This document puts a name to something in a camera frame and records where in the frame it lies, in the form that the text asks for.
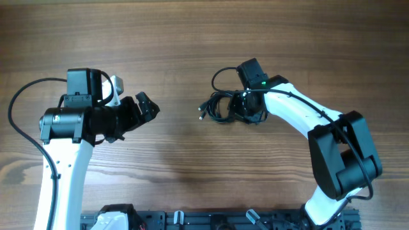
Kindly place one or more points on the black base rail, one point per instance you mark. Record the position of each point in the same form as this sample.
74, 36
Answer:
276, 220

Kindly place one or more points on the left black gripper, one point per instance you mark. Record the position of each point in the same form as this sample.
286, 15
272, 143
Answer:
135, 119

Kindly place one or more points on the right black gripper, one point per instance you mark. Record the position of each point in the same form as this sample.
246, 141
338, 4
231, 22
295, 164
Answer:
256, 117

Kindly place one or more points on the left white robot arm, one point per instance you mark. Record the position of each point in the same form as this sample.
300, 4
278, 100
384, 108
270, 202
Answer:
89, 108

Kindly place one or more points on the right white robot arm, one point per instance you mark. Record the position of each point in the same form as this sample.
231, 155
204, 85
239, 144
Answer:
344, 158

